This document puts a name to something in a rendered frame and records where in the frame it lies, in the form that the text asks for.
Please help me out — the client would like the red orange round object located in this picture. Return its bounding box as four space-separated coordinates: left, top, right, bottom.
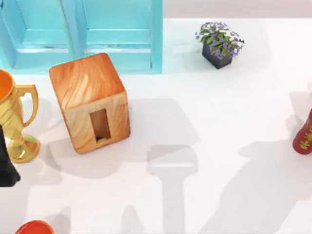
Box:
14 220 56 234

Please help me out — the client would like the gold trophy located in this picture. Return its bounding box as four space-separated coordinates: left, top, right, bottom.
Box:
0 69 40 164

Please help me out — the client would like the light blue rack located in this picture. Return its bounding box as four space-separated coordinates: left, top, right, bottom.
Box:
0 0 163 75

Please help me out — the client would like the wooden box with slot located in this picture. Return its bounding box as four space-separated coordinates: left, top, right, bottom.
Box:
48 52 131 155

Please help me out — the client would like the purple flower plant pot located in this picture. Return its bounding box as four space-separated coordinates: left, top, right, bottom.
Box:
194 21 246 70

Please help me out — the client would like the red bottle with green print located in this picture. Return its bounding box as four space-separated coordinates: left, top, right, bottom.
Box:
292 109 312 156

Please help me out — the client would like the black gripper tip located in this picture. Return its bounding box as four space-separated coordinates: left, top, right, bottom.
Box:
0 124 21 188

